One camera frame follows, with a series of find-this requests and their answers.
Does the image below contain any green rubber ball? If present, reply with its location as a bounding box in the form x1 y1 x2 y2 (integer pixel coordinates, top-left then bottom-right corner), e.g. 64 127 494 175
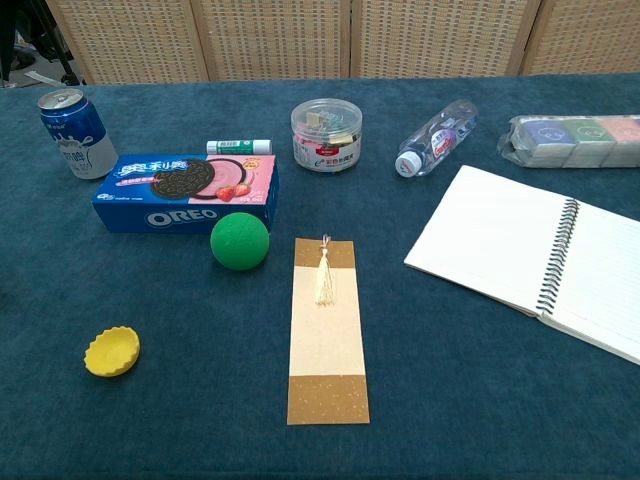
209 211 271 272

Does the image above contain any clear jar of binder clips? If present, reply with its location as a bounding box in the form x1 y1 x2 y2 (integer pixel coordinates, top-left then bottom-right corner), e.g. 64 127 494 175
290 97 364 175

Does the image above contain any brown beige paper bookmark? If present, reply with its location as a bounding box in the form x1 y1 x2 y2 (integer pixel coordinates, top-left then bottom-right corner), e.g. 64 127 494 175
286 232 372 426

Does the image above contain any white green glue stick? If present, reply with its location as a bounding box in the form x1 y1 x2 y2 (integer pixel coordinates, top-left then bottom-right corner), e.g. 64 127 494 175
206 138 274 155

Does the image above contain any blue Oreo cookie box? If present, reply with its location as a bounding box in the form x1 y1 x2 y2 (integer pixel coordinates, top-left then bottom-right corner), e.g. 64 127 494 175
91 153 280 235

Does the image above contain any clear plastic water bottle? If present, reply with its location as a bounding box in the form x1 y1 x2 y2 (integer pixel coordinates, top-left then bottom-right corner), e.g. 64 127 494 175
394 98 480 179

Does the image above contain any open spiral notebook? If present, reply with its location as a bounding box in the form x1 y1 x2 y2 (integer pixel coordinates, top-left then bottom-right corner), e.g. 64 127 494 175
403 164 640 367

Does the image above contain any teal table cloth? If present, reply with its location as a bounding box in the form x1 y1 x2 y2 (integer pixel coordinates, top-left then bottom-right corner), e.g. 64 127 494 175
0 72 640 480

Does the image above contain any woven wooden screen panel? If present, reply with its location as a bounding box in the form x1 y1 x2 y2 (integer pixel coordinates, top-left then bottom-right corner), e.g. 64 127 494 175
519 0 640 77
189 0 353 82
44 0 210 85
348 0 543 79

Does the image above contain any yellow round scalloped cup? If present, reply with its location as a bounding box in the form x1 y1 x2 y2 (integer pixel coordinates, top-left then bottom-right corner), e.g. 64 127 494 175
83 326 142 378

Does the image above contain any blue white drink can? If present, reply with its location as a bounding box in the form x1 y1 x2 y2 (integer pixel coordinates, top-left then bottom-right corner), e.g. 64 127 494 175
37 87 120 181

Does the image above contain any wrapped pack of note blocks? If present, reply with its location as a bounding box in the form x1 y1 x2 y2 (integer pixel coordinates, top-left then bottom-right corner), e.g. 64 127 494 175
496 114 640 170

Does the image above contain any black tripod stand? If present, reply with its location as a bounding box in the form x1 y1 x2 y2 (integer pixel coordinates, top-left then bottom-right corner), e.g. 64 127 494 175
0 0 87 87

